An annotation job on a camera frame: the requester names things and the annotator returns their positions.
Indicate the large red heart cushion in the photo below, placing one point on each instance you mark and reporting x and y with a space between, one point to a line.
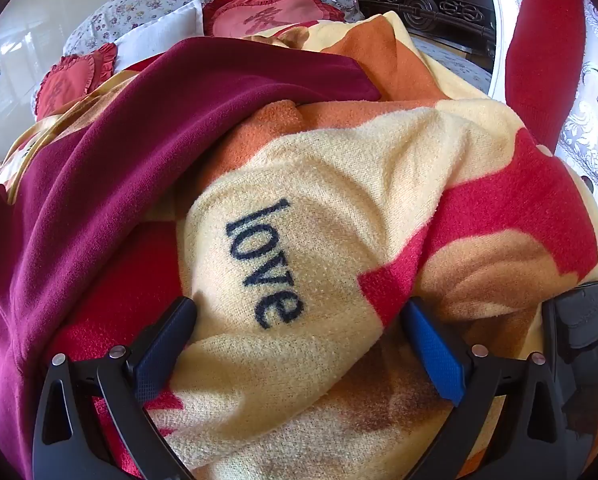
274 15

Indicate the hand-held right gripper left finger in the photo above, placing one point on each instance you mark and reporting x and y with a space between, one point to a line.
163 352

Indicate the printed fleece blanket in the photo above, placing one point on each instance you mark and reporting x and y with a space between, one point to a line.
354 185

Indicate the dark carved wooden furniture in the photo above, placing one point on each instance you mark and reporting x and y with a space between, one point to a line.
429 5

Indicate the white frame post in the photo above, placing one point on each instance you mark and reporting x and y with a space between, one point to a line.
499 35

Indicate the white pillow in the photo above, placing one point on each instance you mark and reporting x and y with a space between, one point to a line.
164 30

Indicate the red hanging cloth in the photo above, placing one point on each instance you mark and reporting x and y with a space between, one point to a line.
544 60

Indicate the white lace cloth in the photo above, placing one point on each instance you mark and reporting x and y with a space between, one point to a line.
596 125

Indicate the maroon fleece garment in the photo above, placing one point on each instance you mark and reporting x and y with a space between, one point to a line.
104 160

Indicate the small red heart cushion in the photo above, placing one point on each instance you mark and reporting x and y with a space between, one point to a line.
69 80

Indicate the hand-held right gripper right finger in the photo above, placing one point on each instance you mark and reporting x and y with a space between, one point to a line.
435 355

